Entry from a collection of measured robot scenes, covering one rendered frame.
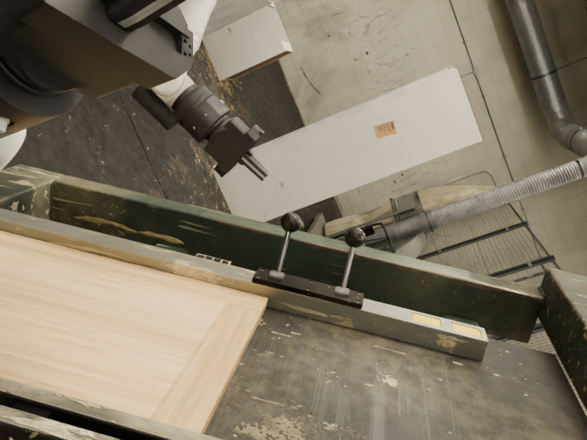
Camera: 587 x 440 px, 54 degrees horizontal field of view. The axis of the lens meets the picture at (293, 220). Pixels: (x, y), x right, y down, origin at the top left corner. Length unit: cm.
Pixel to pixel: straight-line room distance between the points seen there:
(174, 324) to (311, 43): 819
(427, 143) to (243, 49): 223
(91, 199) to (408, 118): 337
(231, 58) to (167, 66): 551
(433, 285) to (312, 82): 781
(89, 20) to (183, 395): 54
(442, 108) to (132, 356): 384
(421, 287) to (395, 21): 775
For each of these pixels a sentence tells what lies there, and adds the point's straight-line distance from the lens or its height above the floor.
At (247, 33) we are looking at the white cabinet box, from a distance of 583.
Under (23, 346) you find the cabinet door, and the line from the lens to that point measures 86.
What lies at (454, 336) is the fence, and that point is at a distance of 104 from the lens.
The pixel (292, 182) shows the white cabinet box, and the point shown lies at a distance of 461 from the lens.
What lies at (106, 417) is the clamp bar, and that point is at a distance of 65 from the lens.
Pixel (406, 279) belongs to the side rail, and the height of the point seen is 157.
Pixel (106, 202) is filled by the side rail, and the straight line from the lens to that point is 135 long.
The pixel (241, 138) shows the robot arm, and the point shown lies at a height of 139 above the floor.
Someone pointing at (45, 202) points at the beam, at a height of 88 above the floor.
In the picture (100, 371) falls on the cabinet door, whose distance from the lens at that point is 80.
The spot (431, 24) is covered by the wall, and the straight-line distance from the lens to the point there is 887.
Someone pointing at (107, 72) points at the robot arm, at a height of 155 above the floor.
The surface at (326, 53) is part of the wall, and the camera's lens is 892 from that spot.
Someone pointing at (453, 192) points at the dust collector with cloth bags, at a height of 174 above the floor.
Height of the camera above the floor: 171
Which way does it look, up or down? 15 degrees down
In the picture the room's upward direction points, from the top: 70 degrees clockwise
